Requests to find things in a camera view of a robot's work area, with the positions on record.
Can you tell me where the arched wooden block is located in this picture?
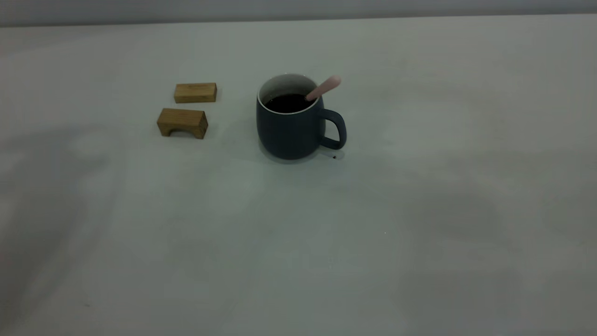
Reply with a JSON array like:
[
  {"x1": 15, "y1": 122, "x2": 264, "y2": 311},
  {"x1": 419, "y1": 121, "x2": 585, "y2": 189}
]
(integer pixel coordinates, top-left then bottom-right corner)
[{"x1": 157, "y1": 108, "x2": 208, "y2": 140}]

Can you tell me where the flat rectangular wooden block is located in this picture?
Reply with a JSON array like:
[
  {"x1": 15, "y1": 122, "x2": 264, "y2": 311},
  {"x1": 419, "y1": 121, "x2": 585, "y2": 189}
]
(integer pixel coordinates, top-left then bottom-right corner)
[{"x1": 174, "y1": 83, "x2": 218, "y2": 104}]

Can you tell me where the pink handled metal spoon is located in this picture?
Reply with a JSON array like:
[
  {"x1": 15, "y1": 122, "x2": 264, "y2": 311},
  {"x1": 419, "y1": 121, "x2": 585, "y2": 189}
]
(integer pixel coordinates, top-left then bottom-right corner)
[{"x1": 305, "y1": 76, "x2": 342, "y2": 102}]

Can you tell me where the dark grey ceramic mug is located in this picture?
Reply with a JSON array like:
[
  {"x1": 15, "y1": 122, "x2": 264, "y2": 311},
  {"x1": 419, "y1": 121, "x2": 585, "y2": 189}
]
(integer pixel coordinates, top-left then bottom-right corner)
[{"x1": 256, "y1": 73, "x2": 347, "y2": 161}]

